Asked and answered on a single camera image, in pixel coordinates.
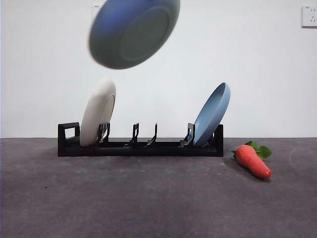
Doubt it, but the green plate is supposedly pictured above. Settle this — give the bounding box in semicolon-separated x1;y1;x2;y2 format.
88;0;181;70

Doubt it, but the orange carrot with green leaves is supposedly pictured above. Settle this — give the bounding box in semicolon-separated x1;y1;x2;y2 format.
230;141;272;179

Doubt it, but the blue plate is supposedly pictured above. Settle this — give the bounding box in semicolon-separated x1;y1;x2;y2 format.
193;82;231;147

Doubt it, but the white plate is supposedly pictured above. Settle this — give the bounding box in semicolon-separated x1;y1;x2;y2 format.
79;76;116;147

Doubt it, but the black plate rack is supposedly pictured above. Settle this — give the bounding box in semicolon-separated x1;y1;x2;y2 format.
57;121;224;157

